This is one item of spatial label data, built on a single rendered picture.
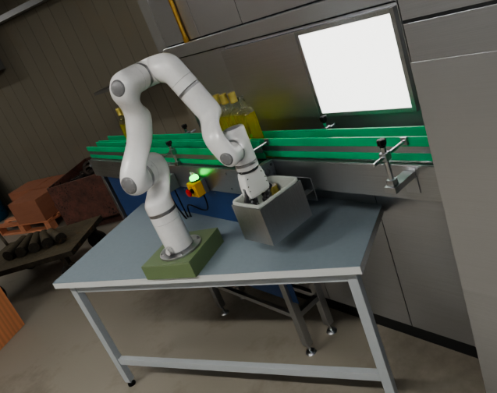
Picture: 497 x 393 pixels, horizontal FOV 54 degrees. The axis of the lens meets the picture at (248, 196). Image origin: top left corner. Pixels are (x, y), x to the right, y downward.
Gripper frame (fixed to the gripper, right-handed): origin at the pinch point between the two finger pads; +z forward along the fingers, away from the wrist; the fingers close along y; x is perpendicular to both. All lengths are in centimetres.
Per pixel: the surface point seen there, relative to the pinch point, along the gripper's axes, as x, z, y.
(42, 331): -235, 92, 74
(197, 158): -56, -12, -12
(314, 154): 9.9, -9.9, -23.2
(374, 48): 35, -40, -41
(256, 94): -31, -31, -38
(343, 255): 24.5, 22.6, -8.1
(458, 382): 39, 98, -31
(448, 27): 82, -49, -7
